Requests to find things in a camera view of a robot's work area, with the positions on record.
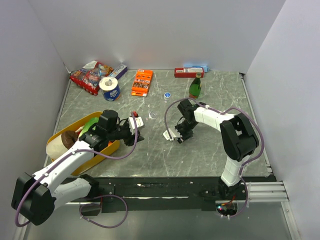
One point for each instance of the green glass bottle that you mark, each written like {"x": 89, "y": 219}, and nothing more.
{"x": 195, "y": 87}

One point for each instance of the brown mushroom toy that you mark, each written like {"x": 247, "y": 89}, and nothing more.
{"x": 69, "y": 138}

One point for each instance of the clear plastic bottle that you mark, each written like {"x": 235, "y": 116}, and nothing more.
{"x": 152, "y": 115}
{"x": 166, "y": 100}

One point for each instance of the green lettuce toy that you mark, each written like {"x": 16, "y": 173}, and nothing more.
{"x": 88, "y": 124}

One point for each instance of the red snack bag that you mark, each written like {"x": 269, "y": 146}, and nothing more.
{"x": 89, "y": 76}

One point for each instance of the blue packet behind box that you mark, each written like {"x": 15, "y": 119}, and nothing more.
{"x": 205, "y": 67}

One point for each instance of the toilet paper roll blue wrap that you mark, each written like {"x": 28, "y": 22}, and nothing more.
{"x": 110, "y": 88}

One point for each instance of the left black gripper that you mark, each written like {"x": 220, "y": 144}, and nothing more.
{"x": 130, "y": 140}

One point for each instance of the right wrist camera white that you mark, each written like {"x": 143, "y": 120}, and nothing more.
{"x": 172, "y": 135}

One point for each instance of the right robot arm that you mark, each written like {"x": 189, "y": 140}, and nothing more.
{"x": 238, "y": 137}

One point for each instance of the blue bottle cap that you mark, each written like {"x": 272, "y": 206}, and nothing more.
{"x": 167, "y": 95}

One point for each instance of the aluminium rail frame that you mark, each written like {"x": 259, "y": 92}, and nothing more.
{"x": 259, "y": 192}

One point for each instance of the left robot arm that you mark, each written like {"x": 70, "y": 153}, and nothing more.
{"x": 36, "y": 196}

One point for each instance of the yellow oval basket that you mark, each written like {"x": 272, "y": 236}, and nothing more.
{"x": 84, "y": 154}

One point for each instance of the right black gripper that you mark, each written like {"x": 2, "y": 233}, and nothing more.
{"x": 185, "y": 137}

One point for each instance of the orange snack box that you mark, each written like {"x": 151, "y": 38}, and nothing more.
{"x": 141, "y": 83}

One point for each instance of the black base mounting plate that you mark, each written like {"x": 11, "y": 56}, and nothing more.
{"x": 162, "y": 193}

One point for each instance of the red flat box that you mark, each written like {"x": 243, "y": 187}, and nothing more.
{"x": 188, "y": 72}

